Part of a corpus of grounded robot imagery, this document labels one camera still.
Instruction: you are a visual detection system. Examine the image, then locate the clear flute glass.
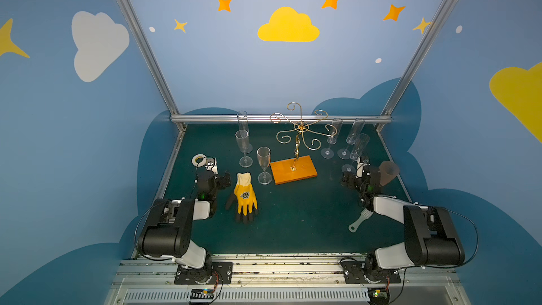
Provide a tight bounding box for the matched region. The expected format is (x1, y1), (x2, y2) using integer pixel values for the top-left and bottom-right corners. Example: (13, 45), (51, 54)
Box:
(235, 130), (253, 168)
(257, 147), (272, 185)
(237, 110), (253, 154)
(342, 134), (370, 174)
(320, 118), (343, 160)
(337, 118), (365, 160)

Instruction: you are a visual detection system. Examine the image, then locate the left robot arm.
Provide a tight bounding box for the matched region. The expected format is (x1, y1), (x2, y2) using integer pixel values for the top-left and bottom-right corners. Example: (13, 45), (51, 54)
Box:
(135, 170), (233, 285)

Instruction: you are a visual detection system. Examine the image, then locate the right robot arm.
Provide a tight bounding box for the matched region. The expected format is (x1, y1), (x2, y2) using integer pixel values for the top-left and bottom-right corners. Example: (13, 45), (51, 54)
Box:
(342, 164), (479, 283)

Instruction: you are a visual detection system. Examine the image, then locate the white tape roll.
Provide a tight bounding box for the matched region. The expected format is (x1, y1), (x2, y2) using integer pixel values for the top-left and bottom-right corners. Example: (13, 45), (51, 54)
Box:
(191, 154), (207, 167)

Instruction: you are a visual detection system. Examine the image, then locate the translucent brown plastic cup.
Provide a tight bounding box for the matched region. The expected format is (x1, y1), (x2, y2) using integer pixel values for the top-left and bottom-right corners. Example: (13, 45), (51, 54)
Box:
(379, 161), (400, 186)

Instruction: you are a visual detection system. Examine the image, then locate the white plastic brush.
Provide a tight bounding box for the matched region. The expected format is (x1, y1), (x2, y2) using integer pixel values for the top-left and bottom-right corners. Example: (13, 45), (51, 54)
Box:
(348, 208), (373, 233)

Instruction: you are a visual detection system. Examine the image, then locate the yellow black work glove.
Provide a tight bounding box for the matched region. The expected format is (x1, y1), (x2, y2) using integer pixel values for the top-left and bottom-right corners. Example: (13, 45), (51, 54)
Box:
(225, 172), (258, 224)

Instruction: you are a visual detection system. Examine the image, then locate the left controller board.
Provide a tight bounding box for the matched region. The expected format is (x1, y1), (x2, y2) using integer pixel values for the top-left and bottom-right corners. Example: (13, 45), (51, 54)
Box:
(189, 288), (218, 304)

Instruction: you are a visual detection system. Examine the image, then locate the controller board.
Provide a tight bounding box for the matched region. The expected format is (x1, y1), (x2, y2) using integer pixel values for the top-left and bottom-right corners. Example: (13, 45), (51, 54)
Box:
(368, 288), (390, 305)
(189, 288), (218, 304)

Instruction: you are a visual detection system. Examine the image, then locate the right controller board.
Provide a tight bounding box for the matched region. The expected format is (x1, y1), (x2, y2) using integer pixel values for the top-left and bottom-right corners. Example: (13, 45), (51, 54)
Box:
(368, 288), (390, 305)

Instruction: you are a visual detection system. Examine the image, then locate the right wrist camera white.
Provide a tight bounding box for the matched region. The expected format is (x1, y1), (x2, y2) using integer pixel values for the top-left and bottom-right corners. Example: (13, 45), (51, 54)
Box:
(356, 154), (371, 178)

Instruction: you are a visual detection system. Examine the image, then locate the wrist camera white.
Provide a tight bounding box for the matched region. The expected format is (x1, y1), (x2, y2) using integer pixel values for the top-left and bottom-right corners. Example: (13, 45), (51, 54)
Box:
(204, 157), (218, 175)
(356, 154), (371, 178)

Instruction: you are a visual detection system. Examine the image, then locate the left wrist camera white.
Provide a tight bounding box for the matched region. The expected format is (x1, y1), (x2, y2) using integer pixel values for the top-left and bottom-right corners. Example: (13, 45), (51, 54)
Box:
(204, 157), (218, 175)

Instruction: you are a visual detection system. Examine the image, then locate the gold wire glass rack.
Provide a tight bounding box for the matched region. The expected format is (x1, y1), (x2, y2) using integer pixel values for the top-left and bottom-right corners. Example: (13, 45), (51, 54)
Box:
(269, 102), (338, 185)

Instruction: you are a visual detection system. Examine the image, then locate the horizontal aluminium frame bar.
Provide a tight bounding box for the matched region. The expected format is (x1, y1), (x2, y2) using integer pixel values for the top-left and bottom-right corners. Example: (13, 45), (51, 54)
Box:
(170, 114), (392, 124)

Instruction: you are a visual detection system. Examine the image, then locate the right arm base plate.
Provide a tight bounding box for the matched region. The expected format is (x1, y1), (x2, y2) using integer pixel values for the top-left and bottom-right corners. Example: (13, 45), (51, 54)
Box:
(339, 258), (402, 284)

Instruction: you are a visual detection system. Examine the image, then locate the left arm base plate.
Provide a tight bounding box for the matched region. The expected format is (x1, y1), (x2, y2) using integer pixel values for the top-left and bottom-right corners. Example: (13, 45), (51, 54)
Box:
(174, 261), (233, 285)

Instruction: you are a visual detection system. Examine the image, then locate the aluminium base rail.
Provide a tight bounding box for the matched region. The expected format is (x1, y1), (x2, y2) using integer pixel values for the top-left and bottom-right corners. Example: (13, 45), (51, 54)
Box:
(105, 253), (470, 304)

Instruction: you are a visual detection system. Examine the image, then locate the left aluminium frame post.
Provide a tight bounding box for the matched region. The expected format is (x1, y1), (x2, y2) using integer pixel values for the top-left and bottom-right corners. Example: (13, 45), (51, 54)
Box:
(116, 0), (179, 117)

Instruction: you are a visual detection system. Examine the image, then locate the aluminium frame post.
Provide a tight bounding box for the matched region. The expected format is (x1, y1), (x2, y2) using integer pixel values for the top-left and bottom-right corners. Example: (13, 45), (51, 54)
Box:
(376, 0), (459, 134)
(116, 0), (179, 117)

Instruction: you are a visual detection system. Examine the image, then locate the right aluminium frame post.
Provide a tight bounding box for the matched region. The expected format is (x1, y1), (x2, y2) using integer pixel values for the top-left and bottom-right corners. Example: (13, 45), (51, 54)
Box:
(376, 0), (459, 134)

